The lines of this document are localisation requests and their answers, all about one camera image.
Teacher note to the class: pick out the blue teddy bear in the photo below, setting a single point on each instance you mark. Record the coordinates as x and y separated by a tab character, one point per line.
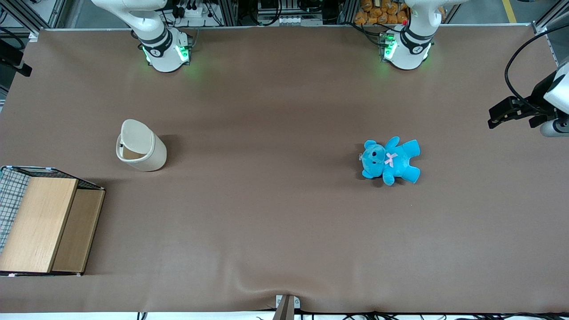
391	160

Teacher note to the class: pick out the dark wooden shelf board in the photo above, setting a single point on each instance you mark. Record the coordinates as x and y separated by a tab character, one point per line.
78	231

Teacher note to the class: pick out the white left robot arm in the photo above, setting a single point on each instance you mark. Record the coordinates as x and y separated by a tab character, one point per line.
411	53

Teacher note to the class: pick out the brown table cloth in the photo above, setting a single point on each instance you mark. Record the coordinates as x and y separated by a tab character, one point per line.
284	200

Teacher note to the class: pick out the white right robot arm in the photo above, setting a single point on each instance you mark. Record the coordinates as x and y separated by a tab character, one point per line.
160	53

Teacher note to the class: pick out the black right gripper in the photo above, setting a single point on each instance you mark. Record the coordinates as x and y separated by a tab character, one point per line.
9	54

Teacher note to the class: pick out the light wooden shelf board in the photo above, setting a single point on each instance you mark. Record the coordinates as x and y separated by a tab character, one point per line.
38	222

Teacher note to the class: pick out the cream trash can lid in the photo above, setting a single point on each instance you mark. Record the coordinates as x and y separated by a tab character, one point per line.
135	135

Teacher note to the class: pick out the aluminium frame post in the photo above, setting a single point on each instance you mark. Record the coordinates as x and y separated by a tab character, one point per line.
549	15
26	15

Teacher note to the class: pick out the white power strip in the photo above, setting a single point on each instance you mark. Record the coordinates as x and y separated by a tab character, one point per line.
193	11

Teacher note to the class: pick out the orange packaged snacks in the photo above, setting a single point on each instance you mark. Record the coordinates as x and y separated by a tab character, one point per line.
380	11

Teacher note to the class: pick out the grey metal camera bracket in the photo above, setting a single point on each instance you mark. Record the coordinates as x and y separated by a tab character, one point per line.
286	306

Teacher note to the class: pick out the cream plastic trash can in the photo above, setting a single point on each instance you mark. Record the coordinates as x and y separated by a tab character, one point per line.
153	160

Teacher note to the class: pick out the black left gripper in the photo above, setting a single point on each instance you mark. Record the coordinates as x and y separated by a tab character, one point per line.
537	97

